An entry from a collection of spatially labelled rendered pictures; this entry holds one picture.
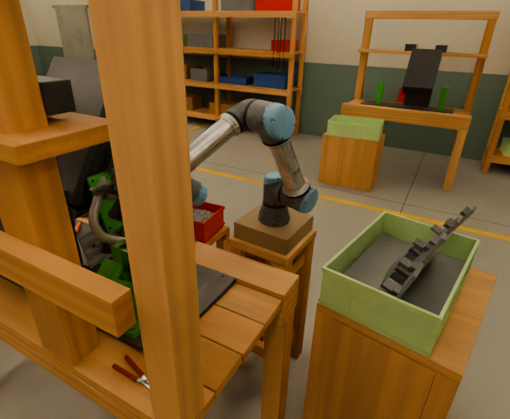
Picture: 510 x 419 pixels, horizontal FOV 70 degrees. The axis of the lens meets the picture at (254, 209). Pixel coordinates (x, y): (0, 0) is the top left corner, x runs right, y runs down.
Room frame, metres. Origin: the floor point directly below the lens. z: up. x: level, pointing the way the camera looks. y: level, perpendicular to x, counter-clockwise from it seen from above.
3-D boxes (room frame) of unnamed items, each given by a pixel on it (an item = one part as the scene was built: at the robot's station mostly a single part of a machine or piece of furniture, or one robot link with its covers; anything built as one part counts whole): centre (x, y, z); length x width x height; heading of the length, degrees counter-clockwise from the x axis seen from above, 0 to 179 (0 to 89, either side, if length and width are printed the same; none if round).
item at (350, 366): (1.21, -0.67, 0.39); 0.68 x 0.52 x 0.79; 142
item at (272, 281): (1.42, 0.51, 0.82); 1.50 x 0.14 x 0.15; 62
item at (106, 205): (1.20, 0.55, 1.17); 0.13 x 0.12 x 0.20; 62
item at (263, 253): (1.52, -0.09, 0.83); 0.32 x 0.32 x 0.04; 58
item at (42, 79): (0.85, 0.50, 1.59); 0.15 x 0.07 x 0.07; 62
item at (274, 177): (1.51, -0.10, 1.10); 0.13 x 0.12 x 0.14; 46
